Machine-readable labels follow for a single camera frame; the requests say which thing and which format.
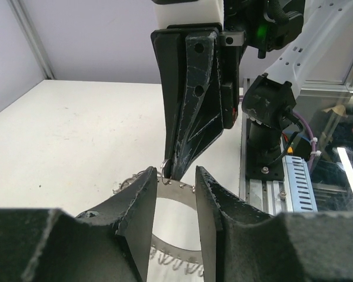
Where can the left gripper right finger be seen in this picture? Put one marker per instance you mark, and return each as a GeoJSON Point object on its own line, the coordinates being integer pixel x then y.
{"type": "Point", "coordinates": [242, 243]}

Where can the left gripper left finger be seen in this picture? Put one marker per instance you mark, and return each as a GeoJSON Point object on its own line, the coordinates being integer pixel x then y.
{"type": "Point", "coordinates": [108, 242]}

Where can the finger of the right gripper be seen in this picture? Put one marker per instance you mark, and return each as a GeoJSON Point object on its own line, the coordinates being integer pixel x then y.
{"type": "Point", "coordinates": [170, 52]}
{"type": "Point", "coordinates": [200, 120]}

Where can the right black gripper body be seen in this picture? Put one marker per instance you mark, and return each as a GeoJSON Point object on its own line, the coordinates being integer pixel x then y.
{"type": "Point", "coordinates": [232, 46]}

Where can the metal disc with keyrings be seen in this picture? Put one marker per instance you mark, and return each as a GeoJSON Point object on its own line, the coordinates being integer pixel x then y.
{"type": "Point", "coordinates": [175, 253]}

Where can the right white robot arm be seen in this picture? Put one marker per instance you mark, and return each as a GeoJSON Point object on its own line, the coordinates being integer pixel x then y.
{"type": "Point", "coordinates": [285, 40]}

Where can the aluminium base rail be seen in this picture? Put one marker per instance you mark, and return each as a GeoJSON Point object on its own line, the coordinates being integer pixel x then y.
{"type": "Point", "coordinates": [263, 195]}

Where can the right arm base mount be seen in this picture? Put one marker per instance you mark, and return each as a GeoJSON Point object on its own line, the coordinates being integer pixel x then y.
{"type": "Point", "coordinates": [262, 146]}

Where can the white slotted cable duct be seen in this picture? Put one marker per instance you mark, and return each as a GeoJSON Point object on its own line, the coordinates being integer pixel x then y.
{"type": "Point", "coordinates": [300, 185]}

